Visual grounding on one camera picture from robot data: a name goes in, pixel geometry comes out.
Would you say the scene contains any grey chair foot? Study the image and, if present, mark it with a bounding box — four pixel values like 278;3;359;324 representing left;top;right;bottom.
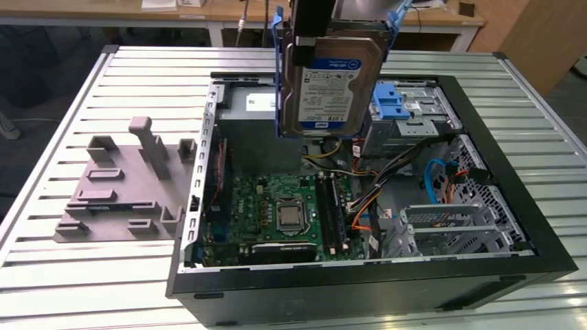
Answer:
0;109;23;140

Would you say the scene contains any wooden desk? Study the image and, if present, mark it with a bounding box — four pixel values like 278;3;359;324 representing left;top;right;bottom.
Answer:
0;0;487;52

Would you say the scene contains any black cable bundle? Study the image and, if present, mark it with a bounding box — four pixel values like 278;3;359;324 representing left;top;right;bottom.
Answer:
349;135;459;214

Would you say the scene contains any black open PC case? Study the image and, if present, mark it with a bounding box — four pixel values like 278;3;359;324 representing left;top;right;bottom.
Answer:
165;71;579;327

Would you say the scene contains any black graphics card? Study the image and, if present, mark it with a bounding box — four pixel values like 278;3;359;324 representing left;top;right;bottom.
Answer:
238;240;319;265

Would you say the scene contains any thin black desk cable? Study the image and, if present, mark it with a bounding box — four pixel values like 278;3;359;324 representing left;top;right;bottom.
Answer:
410;3;427;34

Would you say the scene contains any RAM stick on rack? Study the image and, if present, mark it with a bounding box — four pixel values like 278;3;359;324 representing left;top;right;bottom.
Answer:
90;203;139;211

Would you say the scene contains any blue wire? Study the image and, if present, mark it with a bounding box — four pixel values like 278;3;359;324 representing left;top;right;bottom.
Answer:
425;158;459;207

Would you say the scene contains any yellow wire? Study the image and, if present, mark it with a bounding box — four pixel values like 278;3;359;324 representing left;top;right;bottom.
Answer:
302;136;346;161

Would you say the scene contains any blue drive latch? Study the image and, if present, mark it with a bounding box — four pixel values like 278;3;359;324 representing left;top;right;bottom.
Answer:
371;82;413;121

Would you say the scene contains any silver CPU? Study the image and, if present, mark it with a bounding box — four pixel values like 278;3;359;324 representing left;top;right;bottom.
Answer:
279;206;305;227

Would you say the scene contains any hard disk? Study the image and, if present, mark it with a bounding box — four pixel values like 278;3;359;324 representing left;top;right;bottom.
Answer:
273;6;401;140

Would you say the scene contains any thin red wire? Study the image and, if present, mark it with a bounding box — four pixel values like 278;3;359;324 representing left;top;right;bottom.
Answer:
209;139;231;212

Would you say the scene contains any green motherboard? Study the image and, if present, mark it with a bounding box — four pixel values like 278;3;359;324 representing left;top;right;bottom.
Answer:
202;173;371;265

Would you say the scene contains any metal optical drive cage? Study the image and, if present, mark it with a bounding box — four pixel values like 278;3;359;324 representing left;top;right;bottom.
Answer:
359;80;463;159

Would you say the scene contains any wooden cabinet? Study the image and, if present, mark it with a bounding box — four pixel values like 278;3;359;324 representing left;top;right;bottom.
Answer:
470;0;587;97

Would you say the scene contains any CPU socket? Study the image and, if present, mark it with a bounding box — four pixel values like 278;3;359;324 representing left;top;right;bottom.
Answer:
274;197;310;237

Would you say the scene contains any grey power supply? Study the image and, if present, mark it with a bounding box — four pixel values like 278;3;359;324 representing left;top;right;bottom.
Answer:
215;85;307;176

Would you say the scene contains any grey parts rack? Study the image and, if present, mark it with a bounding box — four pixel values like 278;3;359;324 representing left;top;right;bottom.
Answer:
54;115;199;244

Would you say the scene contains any black wire connector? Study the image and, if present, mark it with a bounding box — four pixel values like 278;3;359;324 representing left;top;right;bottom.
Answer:
462;168;493;185

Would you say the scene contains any red orange wire bundle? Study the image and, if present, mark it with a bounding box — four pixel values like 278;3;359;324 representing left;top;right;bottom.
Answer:
439;170;474;204

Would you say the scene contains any silver disk bay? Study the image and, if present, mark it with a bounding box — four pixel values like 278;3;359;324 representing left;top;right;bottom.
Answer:
383;204;525;259

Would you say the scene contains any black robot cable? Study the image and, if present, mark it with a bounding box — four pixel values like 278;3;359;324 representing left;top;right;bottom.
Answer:
234;0;273;48

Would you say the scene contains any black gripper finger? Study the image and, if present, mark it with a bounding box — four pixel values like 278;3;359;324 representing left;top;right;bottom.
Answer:
293;0;335;66

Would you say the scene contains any large white box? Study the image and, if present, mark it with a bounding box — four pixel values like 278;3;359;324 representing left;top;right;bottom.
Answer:
141;0;178;11

